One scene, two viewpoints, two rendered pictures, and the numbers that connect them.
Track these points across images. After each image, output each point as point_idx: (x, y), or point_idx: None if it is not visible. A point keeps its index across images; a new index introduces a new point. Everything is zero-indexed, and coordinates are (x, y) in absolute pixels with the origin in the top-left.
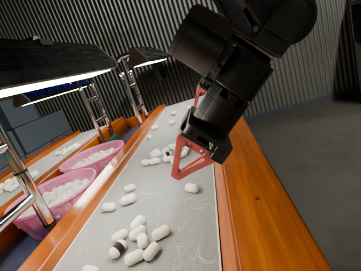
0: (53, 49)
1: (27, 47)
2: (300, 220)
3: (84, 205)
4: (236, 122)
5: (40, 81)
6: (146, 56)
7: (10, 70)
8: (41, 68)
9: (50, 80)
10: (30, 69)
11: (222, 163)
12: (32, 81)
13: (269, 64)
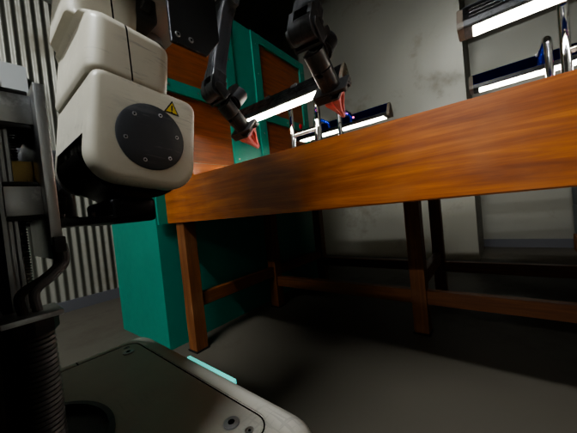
0: (294, 88)
1: (282, 93)
2: (221, 167)
3: None
4: (233, 127)
5: (274, 106)
6: (473, 15)
7: (265, 106)
8: (276, 101)
9: (279, 105)
10: (271, 103)
11: (235, 141)
12: (270, 107)
13: (218, 107)
